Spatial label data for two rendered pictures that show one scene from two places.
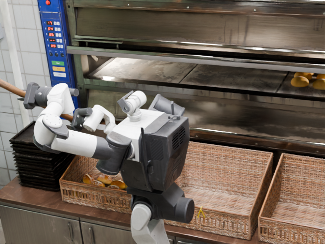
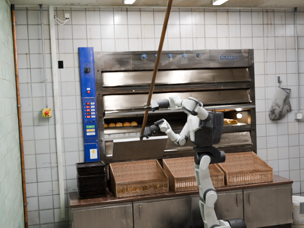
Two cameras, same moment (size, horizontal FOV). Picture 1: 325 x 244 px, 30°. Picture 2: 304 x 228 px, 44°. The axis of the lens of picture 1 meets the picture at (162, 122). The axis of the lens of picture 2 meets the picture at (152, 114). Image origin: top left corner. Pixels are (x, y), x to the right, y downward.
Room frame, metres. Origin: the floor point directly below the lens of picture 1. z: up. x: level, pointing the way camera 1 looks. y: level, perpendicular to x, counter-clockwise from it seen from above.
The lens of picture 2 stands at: (-0.10, 2.68, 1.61)
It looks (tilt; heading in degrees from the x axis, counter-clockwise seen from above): 3 degrees down; 321
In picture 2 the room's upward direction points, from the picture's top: 3 degrees counter-clockwise
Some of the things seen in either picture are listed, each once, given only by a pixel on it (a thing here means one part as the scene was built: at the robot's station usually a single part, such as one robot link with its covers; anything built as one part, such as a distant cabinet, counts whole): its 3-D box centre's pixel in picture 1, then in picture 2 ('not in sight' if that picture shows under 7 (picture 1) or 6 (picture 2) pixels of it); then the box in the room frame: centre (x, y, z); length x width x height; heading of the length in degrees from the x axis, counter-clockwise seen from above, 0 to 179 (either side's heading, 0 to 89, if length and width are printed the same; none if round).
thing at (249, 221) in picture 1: (214, 186); (192, 172); (2.88, -0.26, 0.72); 0.56 x 0.49 x 0.28; 64
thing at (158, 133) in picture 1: (150, 148); (205, 127); (2.35, 0.06, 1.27); 0.34 x 0.30 x 0.36; 150
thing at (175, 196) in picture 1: (161, 200); (209, 154); (2.34, 0.03, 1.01); 0.28 x 0.13 x 0.18; 64
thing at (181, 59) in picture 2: not in sight; (177, 59); (3.15, -0.36, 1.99); 1.80 x 0.08 x 0.21; 65
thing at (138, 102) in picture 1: (134, 104); not in sight; (2.39, 0.11, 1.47); 0.10 x 0.07 x 0.09; 150
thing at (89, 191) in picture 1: (118, 169); (137, 177); (3.16, 0.28, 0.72); 0.56 x 0.49 x 0.28; 64
